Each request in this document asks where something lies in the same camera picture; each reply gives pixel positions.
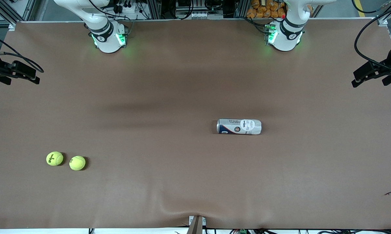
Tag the yellow tennis ball Wilson print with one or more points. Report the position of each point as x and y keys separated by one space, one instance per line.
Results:
x=54 y=158

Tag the yellow tennis ball Roland print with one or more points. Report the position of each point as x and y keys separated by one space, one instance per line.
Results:
x=77 y=162

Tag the Wilson tennis ball can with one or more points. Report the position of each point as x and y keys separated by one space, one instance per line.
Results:
x=237 y=126

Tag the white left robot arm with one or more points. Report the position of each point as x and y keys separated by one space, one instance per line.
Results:
x=284 y=35

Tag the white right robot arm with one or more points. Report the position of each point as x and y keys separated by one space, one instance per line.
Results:
x=106 y=35

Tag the white power strip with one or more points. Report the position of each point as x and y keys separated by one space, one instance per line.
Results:
x=125 y=8

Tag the orange mesh bag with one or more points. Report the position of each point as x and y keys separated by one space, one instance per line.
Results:
x=263 y=9

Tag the brown table mat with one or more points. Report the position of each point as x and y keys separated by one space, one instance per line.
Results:
x=149 y=97

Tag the grey metal equipment rack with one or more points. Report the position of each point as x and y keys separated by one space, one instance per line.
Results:
x=198 y=8

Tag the aluminium frame profile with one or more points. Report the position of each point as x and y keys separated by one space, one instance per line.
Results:
x=384 y=21
x=2 y=13

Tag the metal table clamp bracket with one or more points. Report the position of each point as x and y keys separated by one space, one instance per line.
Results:
x=197 y=224

